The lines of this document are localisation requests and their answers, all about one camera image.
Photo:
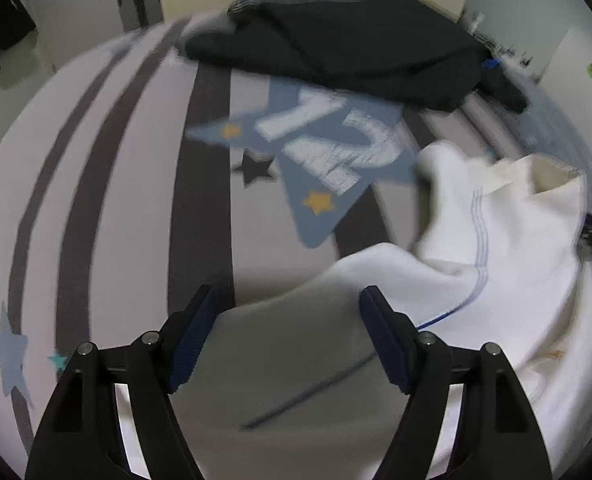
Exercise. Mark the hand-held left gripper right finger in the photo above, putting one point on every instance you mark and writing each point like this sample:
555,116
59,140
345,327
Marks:
383,340

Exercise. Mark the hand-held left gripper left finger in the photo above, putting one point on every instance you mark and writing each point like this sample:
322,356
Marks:
196,340

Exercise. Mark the white jacket with blue piping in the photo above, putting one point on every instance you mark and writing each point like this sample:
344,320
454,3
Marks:
501,285

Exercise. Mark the dark hanging clothes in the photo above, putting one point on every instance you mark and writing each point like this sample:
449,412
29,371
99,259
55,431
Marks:
1,35

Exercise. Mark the blue striped bedsheet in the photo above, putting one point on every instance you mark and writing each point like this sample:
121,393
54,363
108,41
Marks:
546,125

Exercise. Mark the grey striped star bed cover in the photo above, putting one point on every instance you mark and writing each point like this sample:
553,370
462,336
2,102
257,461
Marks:
126,185

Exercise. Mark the bedside clutter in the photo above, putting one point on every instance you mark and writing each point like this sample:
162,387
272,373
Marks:
506,52

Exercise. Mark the dark navy garment pile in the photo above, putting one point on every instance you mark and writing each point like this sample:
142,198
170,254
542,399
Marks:
366,45

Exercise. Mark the grey suitcase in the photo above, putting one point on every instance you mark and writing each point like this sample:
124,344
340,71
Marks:
138,2

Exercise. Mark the white door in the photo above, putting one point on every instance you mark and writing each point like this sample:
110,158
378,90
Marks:
76,10

